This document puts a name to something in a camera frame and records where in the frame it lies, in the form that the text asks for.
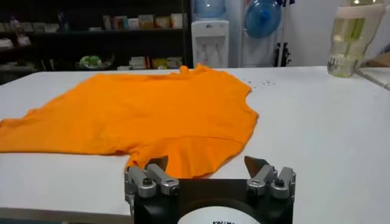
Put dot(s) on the black shelving unit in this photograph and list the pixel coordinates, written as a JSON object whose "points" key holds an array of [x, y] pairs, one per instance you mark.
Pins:
{"points": [[76, 42]]}

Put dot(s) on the blue water jug with label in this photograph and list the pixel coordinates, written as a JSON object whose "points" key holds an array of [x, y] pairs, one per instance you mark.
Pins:
{"points": [[210, 7]]}

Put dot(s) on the orange red box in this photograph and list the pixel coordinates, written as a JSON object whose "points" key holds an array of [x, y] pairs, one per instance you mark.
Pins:
{"points": [[120, 22]]}

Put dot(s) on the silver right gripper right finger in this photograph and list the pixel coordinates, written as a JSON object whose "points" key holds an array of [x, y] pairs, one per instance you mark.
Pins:
{"points": [[262, 179]]}

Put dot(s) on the green drinking bottle with straw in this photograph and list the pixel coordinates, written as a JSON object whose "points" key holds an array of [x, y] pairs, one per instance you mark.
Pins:
{"points": [[350, 42]]}

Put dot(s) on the white side table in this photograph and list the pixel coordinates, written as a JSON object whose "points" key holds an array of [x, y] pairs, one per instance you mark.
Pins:
{"points": [[377, 77]]}

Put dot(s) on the white water dispenser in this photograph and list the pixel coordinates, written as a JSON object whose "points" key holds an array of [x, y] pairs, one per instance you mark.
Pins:
{"points": [[210, 45]]}

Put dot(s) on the open brown cardboard box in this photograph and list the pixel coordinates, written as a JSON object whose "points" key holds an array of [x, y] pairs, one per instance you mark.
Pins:
{"points": [[379, 61]]}

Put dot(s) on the black tripod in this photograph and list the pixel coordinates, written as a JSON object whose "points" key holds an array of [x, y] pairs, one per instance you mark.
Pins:
{"points": [[285, 54]]}

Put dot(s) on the bowl of green fruit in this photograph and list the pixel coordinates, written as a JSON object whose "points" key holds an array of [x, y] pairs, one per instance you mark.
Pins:
{"points": [[91, 61]]}

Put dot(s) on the white blue box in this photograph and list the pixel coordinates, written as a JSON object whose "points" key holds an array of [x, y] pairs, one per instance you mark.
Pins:
{"points": [[107, 22]]}

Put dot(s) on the orange t-shirt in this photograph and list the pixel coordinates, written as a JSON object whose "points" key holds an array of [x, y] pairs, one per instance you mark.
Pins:
{"points": [[152, 115]]}

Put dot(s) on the white teal box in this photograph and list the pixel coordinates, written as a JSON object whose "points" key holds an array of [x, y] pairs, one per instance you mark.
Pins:
{"points": [[133, 23]]}

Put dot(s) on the flat white box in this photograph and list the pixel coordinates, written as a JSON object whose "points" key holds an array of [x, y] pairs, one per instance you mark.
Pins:
{"points": [[123, 67]]}

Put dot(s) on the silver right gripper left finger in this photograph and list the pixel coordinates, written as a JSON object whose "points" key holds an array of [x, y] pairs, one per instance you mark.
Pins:
{"points": [[143, 179]]}

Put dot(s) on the white red medicine box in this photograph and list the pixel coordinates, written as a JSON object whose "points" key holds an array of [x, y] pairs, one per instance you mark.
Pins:
{"points": [[138, 62]]}

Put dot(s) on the cream brown box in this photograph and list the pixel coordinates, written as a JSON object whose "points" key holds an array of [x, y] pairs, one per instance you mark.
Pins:
{"points": [[146, 22]]}

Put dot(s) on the white metal jug rack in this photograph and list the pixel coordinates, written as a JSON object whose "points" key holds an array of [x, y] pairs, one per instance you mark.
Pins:
{"points": [[242, 51]]}

